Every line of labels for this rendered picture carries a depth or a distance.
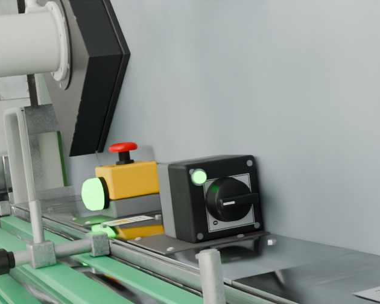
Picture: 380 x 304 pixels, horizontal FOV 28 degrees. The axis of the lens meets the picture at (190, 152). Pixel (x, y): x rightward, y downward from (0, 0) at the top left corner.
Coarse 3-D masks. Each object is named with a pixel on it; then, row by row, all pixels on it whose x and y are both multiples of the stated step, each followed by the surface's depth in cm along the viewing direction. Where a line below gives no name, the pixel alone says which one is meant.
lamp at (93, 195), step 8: (88, 184) 102; (96, 184) 102; (104, 184) 102; (88, 192) 102; (96, 192) 101; (104, 192) 102; (88, 200) 102; (96, 200) 101; (104, 200) 102; (88, 208) 103; (96, 208) 102; (104, 208) 103
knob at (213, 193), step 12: (216, 180) 75; (228, 180) 74; (216, 192) 73; (228, 192) 74; (240, 192) 74; (252, 192) 74; (216, 204) 73; (228, 204) 72; (240, 204) 73; (216, 216) 74; (228, 216) 74; (240, 216) 74
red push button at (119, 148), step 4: (116, 144) 104; (120, 144) 104; (124, 144) 103; (128, 144) 104; (132, 144) 104; (136, 144) 105; (112, 148) 104; (116, 148) 103; (120, 148) 103; (124, 148) 103; (128, 148) 103; (132, 148) 104; (136, 148) 105; (112, 152) 104; (120, 152) 104; (124, 152) 104; (128, 152) 105; (120, 156) 105; (124, 156) 104; (128, 156) 105; (120, 160) 105; (124, 160) 104
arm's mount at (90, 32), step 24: (48, 0) 122; (72, 0) 112; (96, 0) 113; (72, 24) 112; (96, 24) 110; (72, 48) 114; (96, 48) 108; (120, 48) 109; (48, 72) 130; (72, 72) 116; (96, 72) 110; (120, 72) 112; (72, 96) 118; (96, 96) 115; (72, 120) 120; (96, 120) 120; (72, 144) 123; (96, 144) 125
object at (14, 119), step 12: (12, 108) 150; (12, 120) 160; (24, 120) 146; (12, 132) 160; (24, 132) 145; (12, 144) 160; (24, 144) 145; (12, 156) 160; (24, 156) 145; (12, 168) 160; (24, 168) 161; (12, 180) 161; (24, 180) 161; (24, 192) 161
